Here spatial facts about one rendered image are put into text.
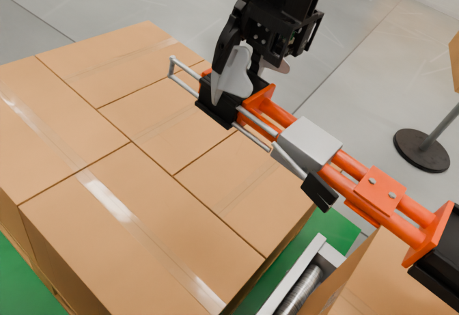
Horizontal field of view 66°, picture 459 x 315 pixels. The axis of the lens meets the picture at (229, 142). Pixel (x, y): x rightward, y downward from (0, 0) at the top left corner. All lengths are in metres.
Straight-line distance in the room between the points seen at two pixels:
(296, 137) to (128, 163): 0.82
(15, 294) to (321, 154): 1.37
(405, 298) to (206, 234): 0.58
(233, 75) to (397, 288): 0.47
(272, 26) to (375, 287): 0.47
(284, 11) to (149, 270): 0.78
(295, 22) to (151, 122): 1.00
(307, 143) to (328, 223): 1.52
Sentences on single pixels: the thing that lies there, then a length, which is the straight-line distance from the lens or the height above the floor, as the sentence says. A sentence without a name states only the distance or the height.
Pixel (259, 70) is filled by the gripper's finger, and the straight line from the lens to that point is 0.54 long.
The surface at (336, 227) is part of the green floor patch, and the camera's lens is 1.99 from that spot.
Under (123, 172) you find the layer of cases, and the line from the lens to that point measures 1.19.
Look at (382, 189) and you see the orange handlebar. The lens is 0.48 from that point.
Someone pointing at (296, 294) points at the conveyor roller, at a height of 0.55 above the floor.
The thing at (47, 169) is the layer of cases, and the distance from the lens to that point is 1.22.
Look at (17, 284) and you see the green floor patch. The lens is 1.65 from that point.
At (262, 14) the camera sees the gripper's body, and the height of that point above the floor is 1.31.
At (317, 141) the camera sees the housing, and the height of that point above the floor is 1.18.
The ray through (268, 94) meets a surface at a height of 1.18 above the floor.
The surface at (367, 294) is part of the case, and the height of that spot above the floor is 0.95.
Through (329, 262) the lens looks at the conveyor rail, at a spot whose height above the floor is 0.59.
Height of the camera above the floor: 1.48
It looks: 45 degrees down
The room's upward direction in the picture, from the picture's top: 18 degrees clockwise
